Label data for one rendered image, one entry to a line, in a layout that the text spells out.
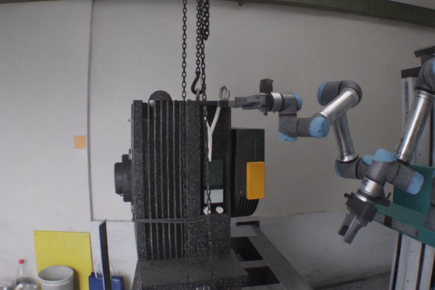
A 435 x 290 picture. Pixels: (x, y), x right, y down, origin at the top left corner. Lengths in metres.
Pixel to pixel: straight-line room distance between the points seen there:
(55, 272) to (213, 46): 2.27
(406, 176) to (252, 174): 0.64
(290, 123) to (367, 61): 2.04
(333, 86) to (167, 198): 0.92
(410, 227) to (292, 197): 1.63
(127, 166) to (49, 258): 1.65
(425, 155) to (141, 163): 1.31
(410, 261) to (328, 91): 0.97
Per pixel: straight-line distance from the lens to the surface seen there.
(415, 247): 1.82
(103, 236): 1.60
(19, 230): 3.01
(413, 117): 1.29
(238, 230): 2.65
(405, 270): 1.88
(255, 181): 1.43
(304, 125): 1.26
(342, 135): 1.69
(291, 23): 2.96
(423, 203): 1.61
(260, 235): 2.57
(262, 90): 1.30
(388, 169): 1.13
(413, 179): 1.16
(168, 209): 1.47
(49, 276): 2.94
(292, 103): 1.33
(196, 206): 1.49
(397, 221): 1.52
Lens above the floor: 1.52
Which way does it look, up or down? 1 degrees down
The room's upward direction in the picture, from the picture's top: straight up
